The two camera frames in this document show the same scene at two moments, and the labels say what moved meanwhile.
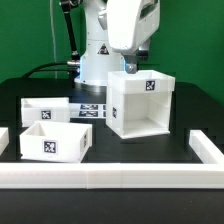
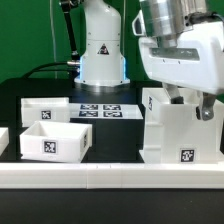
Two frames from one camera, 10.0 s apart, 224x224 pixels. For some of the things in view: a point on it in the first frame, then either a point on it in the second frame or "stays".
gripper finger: x=131 y=64 -> x=174 y=94
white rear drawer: x=48 y=109 stays
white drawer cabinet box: x=138 y=104 -> x=174 y=134
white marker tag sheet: x=87 y=110 stays
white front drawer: x=56 y=141 stays
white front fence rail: x=112 y=175 stays
